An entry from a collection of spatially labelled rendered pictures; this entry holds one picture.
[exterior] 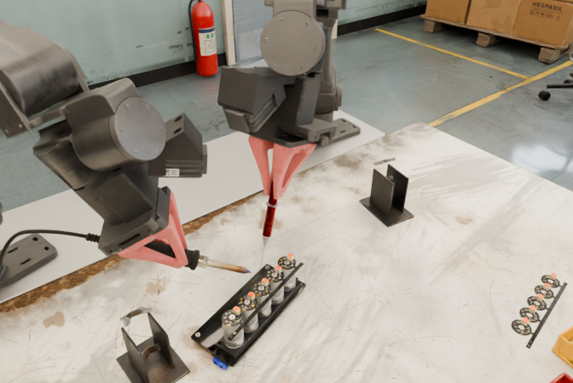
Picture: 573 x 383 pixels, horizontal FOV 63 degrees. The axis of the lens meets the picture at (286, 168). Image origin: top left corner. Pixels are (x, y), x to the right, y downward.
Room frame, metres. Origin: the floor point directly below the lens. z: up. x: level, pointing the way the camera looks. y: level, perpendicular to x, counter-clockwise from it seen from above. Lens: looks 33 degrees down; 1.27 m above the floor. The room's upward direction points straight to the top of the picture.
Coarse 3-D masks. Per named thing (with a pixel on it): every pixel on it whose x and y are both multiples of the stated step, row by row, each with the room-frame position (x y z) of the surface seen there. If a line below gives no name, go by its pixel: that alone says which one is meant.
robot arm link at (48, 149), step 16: (48, 128) 0.39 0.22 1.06; (64, 128) 0.38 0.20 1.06; (48, 144) 0.37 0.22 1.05; (64, 144) 0.37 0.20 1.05; (48, 160) 0.37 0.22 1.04; (64, 160) 0.37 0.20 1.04; (80, 160) 0.37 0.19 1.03; (64, 176) 0.37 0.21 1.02; (80, 176) 0.37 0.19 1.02; (96, 176) 0.37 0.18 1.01
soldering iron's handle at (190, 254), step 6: (90, 234) 0.40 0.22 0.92; (90, 240) 0.39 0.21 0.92; (96, 240) 0.39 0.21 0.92; (144, 246) 0.40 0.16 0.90; (150, 246) 0.40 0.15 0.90; (156, 246) 0.40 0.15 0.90; (162, 246) 0.41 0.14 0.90; (168, 246) 0.41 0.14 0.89; (162, 252) 0.40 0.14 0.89; (168, 252) 0.40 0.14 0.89; (186, 252) 0.41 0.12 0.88; (192, 252) 0.41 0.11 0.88; (198, 252) 0.41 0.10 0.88; (192, 258) 0.40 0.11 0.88; (198, 258) 0.41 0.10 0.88; (192, 264) 0.40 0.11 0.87
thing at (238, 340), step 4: (224, 328) 0.36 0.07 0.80; (228, 328) 0.36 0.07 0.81; (232, 328) 0.36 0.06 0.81; (236, 328) 0.36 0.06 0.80; (224, 332) 0.37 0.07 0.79; (228, 332) 0.36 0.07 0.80; (232, 332) 0.36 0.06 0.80; (240, 332) 0.37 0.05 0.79; (224, 336) 0.37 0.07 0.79; (228, 336) 0.36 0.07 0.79; (236, 336) 0.36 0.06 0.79; (240, 336) 0.37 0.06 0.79; (224, 340) 0.37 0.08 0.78; (228, 340) 0.36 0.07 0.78; (232, 340) 0.36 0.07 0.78; (236, 340) 0.36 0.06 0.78; (240, 340) 0.37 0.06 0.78; (244, 340) 0.37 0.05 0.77; (228, 344) 0.36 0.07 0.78; (232, 344) 0.36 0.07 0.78; (236, 344) 0.36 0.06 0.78; (240, 344) 0.36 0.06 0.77; (232, 348) 0.36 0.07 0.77
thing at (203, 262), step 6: (204, 258) 0.41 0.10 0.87; (198, 264) 0.41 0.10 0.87; (204, 264) 0.41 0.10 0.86; (210, 264) 0.41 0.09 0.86; (216, 264) 0.41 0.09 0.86; (222, 264) 0.42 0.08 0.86; (228, 264) 0.42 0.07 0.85; (234, 270) 0.42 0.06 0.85; (240, 270) 0.42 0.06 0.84; (246, 270) 0.42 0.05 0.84
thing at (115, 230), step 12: (96, 180) 0.37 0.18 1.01; (84, 192) 0.37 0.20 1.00; (156, 192) 0.41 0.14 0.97; (96, 204) 0.37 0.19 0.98; (108, 216) 0.37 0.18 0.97; (144, 216) 0.37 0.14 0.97; (108, 228) 0.38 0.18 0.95; (120, 228) 0.37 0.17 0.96; (132, 228) 0.36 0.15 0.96; (144, 228) 0.36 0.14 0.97; (156, 228) 0.36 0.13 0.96; (108, 240) 0.36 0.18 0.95; (120, 240) 0.35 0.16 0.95; (108, 252) 0.35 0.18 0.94
